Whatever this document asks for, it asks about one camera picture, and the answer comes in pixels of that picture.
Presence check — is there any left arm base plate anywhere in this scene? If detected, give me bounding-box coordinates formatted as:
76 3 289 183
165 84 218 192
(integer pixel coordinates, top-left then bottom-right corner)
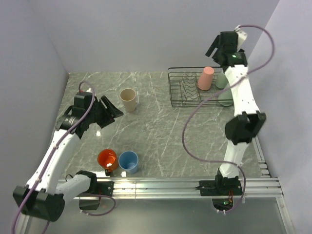
75 182 117 213

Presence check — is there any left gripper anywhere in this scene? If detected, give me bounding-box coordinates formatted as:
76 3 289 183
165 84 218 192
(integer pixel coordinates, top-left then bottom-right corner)
87 95 123 128

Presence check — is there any blue plastic cup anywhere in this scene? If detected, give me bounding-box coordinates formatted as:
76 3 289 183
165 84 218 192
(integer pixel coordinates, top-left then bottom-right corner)
118 151 138 174

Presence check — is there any salmon pink plastic cup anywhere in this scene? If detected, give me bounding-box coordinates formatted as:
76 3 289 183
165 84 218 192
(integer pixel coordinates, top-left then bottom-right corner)
197 67 215 91

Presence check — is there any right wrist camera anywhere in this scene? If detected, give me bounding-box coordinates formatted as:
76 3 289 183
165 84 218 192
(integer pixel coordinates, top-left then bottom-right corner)
234 25 247 51

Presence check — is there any small light green cup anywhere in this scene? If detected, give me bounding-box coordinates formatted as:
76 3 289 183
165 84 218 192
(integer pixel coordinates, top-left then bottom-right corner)
215 73 228 89

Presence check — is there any tall green plastic cup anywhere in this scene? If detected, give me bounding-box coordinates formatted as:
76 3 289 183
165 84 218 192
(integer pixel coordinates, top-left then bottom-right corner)
218 89 234 107

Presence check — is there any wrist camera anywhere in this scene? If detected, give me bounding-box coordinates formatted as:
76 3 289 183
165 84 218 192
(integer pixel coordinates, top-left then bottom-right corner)
79 88 93 93
234 25 247 51

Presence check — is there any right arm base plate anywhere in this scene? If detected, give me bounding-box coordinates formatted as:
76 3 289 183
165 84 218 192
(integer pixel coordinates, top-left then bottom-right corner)
198 179 244 212

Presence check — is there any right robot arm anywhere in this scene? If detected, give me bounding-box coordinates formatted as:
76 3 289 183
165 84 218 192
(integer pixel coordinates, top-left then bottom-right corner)
206 29 266 195

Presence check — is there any aluminium mounting rail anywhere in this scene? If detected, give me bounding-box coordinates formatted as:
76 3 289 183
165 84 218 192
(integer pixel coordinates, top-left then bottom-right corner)
97 177 284 199

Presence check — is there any beige plastic cup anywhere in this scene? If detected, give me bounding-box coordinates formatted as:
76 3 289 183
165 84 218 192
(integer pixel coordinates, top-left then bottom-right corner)
120 88 137 112

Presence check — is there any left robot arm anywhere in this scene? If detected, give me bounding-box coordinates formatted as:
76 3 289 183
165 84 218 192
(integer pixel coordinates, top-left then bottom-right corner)
13 92 123 222

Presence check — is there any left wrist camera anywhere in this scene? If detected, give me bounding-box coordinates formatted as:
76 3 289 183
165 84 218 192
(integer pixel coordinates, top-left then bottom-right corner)
79 88 93 93

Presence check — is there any black wire dish rack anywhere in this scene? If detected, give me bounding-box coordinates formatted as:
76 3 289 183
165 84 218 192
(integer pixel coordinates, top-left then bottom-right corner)
168 66 224 107

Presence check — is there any orange glass mug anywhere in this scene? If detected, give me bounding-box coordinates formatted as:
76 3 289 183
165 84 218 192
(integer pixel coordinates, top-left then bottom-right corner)
97 149 119 176

